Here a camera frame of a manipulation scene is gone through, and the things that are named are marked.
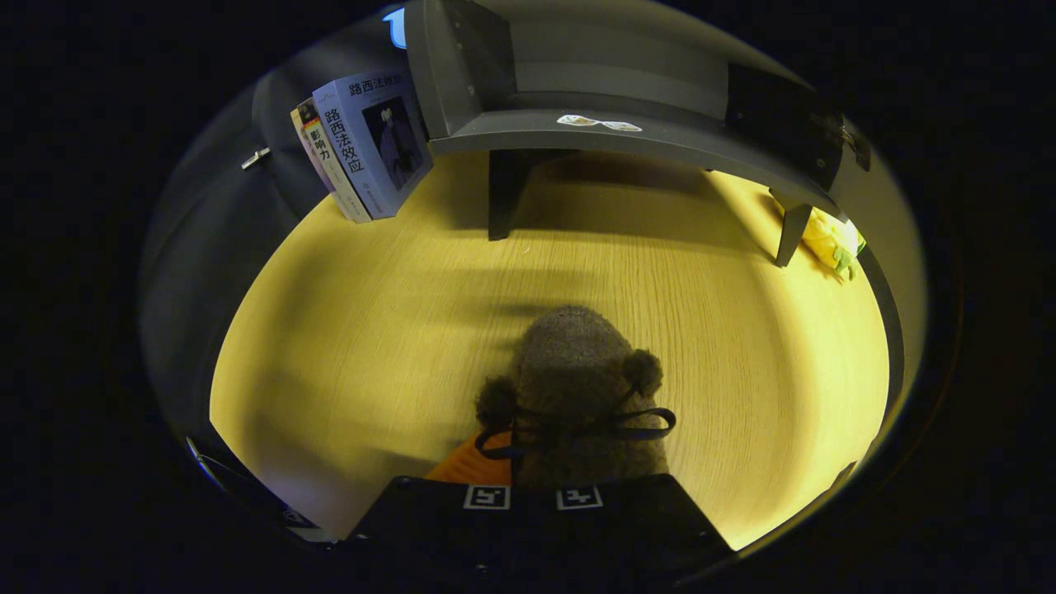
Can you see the silver clip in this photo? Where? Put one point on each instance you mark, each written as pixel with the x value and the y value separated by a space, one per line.
pixel 256 157

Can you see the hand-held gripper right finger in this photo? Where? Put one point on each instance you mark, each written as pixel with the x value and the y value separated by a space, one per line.
pixel 635 528

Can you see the brown fuzzy shoe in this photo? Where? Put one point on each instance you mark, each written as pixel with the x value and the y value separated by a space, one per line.
pixel 573 371

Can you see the grey shoe cabinet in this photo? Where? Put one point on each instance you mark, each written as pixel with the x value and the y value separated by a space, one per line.
pixel 577 132

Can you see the yellow plush toy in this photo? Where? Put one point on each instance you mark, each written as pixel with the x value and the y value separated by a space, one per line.
pixel 829 239

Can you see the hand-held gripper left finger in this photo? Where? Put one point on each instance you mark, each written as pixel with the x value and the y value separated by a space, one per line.
pixel 437 528

